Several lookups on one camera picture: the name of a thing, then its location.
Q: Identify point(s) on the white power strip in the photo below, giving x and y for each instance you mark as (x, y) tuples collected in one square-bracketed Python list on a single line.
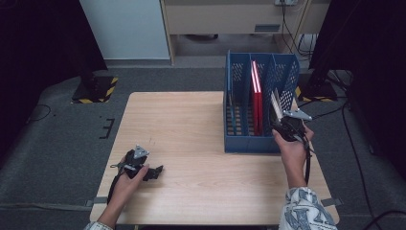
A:
[(285, 2)]

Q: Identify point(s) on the black stand with striped base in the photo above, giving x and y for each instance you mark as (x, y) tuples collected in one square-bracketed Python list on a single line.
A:
[(94, 92), (317, 91)]

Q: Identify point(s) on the white panel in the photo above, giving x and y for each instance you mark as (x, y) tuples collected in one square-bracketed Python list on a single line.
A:
[(127, 28)]

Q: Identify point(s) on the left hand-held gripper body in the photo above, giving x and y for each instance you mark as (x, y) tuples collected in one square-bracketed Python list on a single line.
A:
[(135, 163)]

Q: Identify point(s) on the blue plastic file rack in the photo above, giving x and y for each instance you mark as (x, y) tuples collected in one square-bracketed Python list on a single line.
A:
[(242, 143)]

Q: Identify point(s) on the person's right hand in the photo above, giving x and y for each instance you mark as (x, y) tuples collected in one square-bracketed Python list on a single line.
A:
[(295, 153)]

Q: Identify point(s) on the grey cabinet label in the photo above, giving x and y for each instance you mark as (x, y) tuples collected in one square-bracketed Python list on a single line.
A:
[(267, 27)]

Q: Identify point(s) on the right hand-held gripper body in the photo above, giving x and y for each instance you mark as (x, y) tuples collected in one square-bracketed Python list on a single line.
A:
[(292, 127)]

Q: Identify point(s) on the white book with green leaf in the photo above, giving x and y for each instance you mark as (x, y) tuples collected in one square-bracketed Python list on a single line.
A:
[(277, 105)]

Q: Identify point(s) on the beige cabinet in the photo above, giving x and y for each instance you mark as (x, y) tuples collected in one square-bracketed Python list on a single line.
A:
[(223, 17)]

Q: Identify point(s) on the person's left hand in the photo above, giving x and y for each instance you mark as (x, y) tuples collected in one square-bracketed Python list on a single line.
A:
[(123, 188)]

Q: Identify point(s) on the black curtain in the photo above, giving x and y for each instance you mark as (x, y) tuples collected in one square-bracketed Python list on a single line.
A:
[(376, 64), (38, 57)]

